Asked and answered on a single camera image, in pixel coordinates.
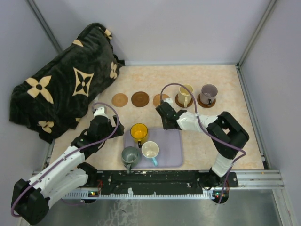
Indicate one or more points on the yellow mug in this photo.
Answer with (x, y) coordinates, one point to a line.
(139, 133)

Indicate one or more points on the dark brown wooden coaster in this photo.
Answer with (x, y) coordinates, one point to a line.
(140, 99)

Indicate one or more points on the aluminium frame front rail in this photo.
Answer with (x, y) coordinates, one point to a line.
(247, 180)

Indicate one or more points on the black floral plush blanket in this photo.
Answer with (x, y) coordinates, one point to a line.
(56, 97)

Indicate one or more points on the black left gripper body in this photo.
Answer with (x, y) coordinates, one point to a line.
(110, 129)

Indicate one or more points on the grey green mug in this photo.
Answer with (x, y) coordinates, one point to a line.
(130, 157)

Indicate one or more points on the woven rattan coaster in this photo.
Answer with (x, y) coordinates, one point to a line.
(157, 98)
(119, 100)

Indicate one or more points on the cream mug blue handle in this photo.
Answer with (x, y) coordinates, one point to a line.
(150, 150)

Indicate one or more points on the lavender plastic tray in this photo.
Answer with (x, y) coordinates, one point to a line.
(170, 149)

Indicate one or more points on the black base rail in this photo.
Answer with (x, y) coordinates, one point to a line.
(162, 182)

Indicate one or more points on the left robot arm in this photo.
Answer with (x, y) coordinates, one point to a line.
(32, 199)

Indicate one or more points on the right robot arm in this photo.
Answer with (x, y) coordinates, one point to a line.
(226, 133)

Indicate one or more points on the beige mug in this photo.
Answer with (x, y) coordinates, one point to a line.
(184, 94)

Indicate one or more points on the purple translucent mug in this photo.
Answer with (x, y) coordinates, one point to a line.
(208, 94)

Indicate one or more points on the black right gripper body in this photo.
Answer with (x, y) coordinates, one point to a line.
(165, 125)

